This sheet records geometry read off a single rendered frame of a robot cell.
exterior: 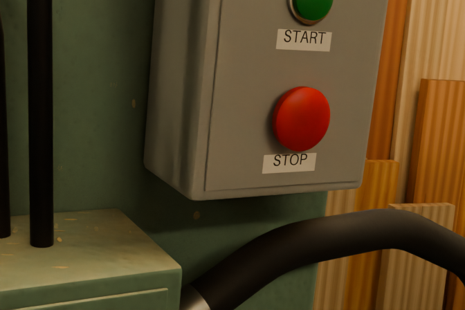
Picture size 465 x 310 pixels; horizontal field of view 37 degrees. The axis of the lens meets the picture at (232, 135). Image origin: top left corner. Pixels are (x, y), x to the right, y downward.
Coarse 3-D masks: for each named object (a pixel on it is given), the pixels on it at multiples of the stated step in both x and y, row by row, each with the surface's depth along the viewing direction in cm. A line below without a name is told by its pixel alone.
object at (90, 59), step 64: (0, 0) 31; (64, 0) 32; (128, 0) 34; (64, 64) 33; (128, 64) 34; (64, 128) 34; (128, 128) 35; (64, 192) 34; (128, 192) 36; (320, 192) 42; (192, 256) 39
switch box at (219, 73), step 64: (192, 0) 30; (256, 0) 30; (384, 0) 34; (192, 64) 31; (256, 64) 31; (320, 64) 33; (192, 128) 31; (256, 128) 32; (192, 192) 31; (256, 192) 33
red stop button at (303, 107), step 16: (288, 96) 31; (304, 96) 31; (320, 96) 32; (288, 112) 31; (304, 112) 31; (320, 112) 32; (288, 128) 31; (304, 128) 32; (320, 128) 32; (288, 144) 32; (304, 144) 32
